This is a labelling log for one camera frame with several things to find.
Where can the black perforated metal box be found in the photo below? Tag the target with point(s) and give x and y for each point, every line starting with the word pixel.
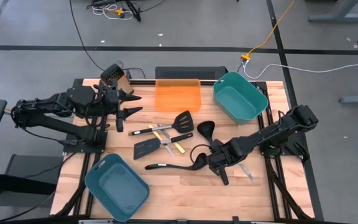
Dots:
pixel 191 73

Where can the dark teal plastic bin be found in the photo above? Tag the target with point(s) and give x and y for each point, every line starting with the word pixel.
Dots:
pixel 120 186

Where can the large black ladle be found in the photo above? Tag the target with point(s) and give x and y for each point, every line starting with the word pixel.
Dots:
pixel 206 128

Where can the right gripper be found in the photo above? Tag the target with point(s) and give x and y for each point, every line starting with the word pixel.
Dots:
pixel 221 155

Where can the small black ladle white label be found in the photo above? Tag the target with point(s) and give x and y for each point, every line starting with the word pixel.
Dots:
pixel 200 161

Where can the black aluminium rig frame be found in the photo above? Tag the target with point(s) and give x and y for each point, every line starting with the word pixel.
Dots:
pixel 141 82

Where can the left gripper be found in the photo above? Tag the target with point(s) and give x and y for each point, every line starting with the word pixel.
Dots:
pixel 112 99

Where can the black side panel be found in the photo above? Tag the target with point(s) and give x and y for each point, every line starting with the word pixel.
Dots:
pixel 77 82

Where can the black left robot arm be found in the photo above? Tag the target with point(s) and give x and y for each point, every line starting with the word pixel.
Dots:
pixel 57 126

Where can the orange translucent plastic tray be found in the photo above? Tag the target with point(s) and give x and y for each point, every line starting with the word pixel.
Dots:
pixel 177 96

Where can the grey desk leg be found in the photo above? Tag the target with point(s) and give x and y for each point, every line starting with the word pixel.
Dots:
pixel 337 18

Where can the black cart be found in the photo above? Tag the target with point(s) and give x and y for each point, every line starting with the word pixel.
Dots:
pixel 11 183

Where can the light teal plastic bin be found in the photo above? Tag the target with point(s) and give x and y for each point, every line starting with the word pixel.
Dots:
pixel 238 96

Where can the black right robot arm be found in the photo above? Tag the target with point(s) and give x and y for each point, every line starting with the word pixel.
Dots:
pixel 269 133

